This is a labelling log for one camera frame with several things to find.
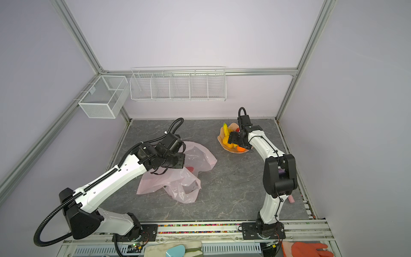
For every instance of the red rubber glove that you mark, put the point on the red rubber glove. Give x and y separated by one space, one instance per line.
301 249

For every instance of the yellow lemon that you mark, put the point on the yellow lemon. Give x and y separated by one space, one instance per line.
225 140

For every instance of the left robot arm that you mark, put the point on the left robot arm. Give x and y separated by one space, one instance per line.
82 207

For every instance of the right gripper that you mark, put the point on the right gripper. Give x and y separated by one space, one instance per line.
233 136

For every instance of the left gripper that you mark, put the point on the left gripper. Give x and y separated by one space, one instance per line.
180 164

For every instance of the pink plastic bag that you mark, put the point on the pink plastic bag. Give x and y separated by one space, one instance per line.
182 185

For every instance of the light blue object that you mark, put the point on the light blue object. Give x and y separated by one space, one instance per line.
176 251

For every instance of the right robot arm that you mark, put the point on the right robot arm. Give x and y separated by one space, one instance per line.
277 188

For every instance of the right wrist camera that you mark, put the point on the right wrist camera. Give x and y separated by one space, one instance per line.
244 121

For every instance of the white wire shelf basket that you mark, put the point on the white wire shelf basket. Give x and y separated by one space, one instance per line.
179 83

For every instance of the orange tangerine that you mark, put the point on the orange tangerine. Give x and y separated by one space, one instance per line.
241 149

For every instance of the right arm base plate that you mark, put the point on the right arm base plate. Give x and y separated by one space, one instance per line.
260 230

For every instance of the yellow green banana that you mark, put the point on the yellow green banana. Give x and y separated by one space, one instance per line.
226 129

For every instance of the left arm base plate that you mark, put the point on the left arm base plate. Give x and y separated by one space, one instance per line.
149 232

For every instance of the beige scalloped fruit bowl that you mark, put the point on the beige scalloped fruit bowl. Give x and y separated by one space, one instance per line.
232 127

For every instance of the white mesh box basket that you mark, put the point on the white mesh box basket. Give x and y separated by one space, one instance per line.
106 97

